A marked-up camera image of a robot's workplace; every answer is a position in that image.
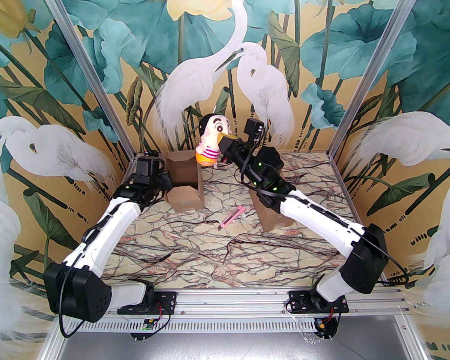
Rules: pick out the yellow power connector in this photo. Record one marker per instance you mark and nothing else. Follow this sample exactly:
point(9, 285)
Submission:
point(322, 326)

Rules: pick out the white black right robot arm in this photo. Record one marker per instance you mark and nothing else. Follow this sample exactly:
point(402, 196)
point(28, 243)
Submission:
point(322, 219)

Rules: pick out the small green circuit board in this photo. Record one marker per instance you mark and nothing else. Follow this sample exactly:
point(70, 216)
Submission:
point(148, 324)

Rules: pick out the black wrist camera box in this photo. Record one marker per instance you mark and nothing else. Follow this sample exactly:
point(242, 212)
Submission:
point(253, 128)
point(148, 165)

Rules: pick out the long brown cardboard box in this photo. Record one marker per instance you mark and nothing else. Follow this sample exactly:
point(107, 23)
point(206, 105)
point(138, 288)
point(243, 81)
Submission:
point(272, 221)

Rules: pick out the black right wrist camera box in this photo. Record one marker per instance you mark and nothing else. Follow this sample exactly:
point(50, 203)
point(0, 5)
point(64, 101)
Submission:
point(253, 128)

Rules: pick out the perforated metal strip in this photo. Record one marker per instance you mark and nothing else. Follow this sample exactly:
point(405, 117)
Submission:
point(228, 325)

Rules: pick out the grey metal sheet panel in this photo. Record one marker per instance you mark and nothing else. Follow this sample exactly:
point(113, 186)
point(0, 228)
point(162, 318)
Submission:
point(228, 347)

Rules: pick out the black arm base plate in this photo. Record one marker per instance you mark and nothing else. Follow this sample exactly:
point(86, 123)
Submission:
point(168, 299)
point(298, 300)

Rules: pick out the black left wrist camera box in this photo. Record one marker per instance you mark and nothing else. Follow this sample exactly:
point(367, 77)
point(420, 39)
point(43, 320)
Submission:
point(148, 165)

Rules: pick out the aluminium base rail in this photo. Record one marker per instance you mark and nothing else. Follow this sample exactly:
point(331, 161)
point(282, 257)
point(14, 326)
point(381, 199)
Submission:
point(228, 302)

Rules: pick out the plush doll striped shirt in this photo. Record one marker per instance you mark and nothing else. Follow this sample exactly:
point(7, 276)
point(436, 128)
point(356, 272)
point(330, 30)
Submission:
point(210, 141)

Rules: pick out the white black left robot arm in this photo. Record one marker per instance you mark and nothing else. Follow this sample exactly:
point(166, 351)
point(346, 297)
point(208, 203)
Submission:
point(97, 234)

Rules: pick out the aluminium frame post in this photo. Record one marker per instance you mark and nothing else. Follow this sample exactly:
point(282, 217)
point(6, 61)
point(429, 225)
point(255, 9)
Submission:
point(372, 66)
point(98, 84)

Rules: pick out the pink utility knife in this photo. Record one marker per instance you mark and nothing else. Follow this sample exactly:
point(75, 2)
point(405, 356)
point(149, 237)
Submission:
point(230, 218)

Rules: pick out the small brown cardboard box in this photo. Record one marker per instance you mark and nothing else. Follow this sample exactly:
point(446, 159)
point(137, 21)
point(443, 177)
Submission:
point(187, 201)

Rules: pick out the aluminium table edge strip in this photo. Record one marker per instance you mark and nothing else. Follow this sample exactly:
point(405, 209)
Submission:
point(349, 201)
point(97, 244)

